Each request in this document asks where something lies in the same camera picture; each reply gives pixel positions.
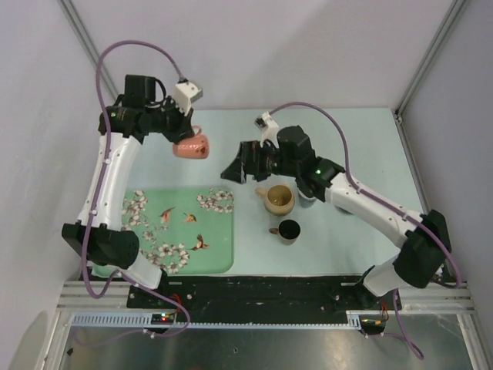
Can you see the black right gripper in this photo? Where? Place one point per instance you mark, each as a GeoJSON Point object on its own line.
{"type": "Point", "coordinates": [248, 162]}

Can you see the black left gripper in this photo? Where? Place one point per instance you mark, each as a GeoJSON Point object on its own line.
{"type": "Point", "coordinates": [183, 129]}

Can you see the pink cup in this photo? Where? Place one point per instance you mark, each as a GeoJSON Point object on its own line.
{"type": "Point", "coordinates": [196, 147]}

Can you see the light blue coffee mug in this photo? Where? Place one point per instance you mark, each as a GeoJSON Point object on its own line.
{"type": "Point", "coordinates": [306, 202]}

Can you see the brown small cup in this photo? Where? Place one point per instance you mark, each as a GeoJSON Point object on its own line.
{"type": "Point", "coordinates": [287, 231]}

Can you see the dark blue mug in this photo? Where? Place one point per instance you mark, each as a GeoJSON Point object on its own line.
{"type": "Point", "coordinates": [343, 210]}

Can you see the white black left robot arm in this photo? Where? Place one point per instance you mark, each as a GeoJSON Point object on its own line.
{"type": "Point", "coordinates": [97, 235]}

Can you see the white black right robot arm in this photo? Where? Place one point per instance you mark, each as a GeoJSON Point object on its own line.
{"type": "Point", "coordinates": [422, 239]}

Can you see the green floral tray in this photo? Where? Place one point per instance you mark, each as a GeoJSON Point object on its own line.
{"type": "Point", "coordinates": [183, 231]}

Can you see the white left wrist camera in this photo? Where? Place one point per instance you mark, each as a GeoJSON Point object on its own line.
{"type": "Point", "coordinates": [185, 93]}

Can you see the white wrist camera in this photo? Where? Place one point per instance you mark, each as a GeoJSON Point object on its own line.
{"type": "Point", "coordinates": [185, 93]}
{"type": "Point", "coordinates": [268, 128]}

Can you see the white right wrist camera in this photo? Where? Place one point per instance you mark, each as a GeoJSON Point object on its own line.
{"type": "Point", "coordinates": [268, 128]}

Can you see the left aluminium corner post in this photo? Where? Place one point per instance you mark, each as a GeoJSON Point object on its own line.
{"type": "Point", "coordinates": [89, 47]}

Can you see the aluminium corner post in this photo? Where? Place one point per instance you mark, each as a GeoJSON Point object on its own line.
{"type": "Point", "coordinates": [446, 27]}
{"type": "Point", "coordinates": [89, 47]}

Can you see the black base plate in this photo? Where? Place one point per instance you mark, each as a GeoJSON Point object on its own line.
{"type": "Point", "coordinates": [238, 300]}

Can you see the right aluminium corner post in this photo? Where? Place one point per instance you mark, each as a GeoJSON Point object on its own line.
{"type": "Point", "coordinates": [446, 27]}

